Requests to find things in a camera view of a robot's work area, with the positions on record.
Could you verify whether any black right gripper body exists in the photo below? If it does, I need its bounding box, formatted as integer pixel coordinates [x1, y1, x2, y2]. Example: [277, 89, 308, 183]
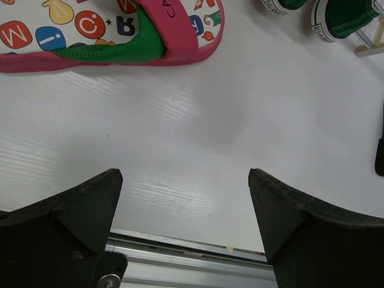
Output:
[374, 117, 384, 176]

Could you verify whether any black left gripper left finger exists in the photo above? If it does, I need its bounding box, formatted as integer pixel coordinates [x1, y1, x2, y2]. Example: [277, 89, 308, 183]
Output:
[1, 169, 123, 287]

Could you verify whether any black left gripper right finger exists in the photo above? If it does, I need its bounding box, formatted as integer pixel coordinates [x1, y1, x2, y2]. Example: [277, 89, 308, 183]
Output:
[248, 169, 383, 287]

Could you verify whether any green canvas sneaker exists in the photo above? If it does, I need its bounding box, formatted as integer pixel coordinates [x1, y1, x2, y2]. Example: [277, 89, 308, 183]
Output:
[311, 0, 380, 43]
[262, 0, 307, 15]

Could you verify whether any pink slide sandal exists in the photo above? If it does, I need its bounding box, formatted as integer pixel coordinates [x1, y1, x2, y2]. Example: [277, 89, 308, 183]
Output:
[1, 0, 224, 73]

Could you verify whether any cream shoe rack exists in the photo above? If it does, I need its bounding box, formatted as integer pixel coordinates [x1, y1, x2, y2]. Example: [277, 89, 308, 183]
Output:
[354, 1, 383, 58]

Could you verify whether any aluminium table edge rail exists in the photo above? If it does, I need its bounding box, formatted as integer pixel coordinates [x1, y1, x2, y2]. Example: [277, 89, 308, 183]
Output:
[106, 229, 277, 287]

